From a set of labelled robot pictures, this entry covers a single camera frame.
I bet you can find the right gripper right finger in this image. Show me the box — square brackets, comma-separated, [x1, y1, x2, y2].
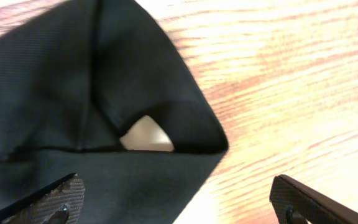
[269, 175, 358, 224]

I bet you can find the black polo shirt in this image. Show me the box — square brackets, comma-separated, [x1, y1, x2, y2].
[0, 0, 228, 223]

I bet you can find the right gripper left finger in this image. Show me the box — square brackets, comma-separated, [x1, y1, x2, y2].
[0, 173, 85, 224]

